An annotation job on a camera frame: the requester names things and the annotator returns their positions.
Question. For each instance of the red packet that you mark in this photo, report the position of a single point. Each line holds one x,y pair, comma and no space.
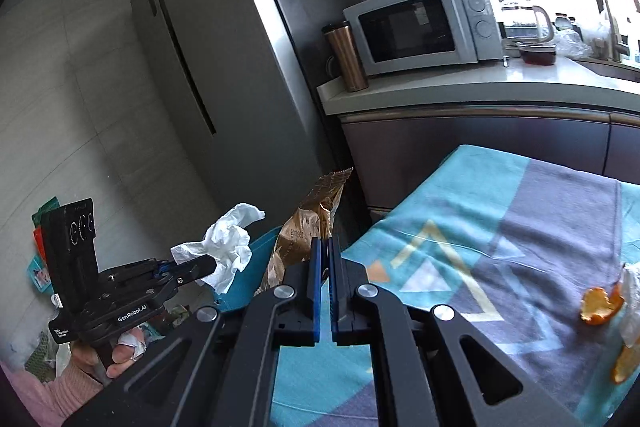
38,242

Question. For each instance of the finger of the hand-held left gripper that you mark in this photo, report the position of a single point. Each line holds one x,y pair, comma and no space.
192,269

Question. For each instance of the dark lidded jar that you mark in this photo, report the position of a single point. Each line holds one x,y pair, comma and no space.
565,22

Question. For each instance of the brown snack wrapper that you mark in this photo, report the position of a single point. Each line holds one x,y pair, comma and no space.
300,227

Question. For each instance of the glass bowl with dark liquid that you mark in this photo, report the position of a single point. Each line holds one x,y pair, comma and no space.
537,54

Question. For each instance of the copper travel mug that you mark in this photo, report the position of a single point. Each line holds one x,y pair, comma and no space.
350,57

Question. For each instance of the curved metal faucet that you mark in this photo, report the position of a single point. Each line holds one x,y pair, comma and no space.
607,7

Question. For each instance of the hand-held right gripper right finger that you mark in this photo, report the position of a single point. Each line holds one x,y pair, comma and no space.
334,292

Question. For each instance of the orange peel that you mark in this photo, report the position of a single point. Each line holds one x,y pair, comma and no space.
597,307
625,364

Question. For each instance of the person's left hand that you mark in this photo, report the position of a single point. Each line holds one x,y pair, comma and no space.
122,353

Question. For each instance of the geometric teal grey tablecloth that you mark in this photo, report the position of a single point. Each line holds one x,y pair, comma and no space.
500,232

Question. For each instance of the grey refrigerator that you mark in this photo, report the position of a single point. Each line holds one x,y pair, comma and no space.
225,57

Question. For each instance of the clear plastic bag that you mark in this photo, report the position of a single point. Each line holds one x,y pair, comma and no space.
575,42

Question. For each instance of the green packet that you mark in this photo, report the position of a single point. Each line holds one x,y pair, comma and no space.
47,207

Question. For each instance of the glass kettle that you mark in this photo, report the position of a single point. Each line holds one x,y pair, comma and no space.
522,17

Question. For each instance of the teal picture packet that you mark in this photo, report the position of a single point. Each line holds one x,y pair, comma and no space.
40,274

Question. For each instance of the grey microwave oven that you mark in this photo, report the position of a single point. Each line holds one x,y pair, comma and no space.
415,27

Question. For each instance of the white tissue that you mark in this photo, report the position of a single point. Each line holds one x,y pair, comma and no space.
631,302
230,237

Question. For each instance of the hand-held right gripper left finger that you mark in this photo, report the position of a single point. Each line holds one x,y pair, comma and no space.
315,292

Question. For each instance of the kitchen base cabinet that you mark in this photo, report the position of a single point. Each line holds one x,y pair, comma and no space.
450,147

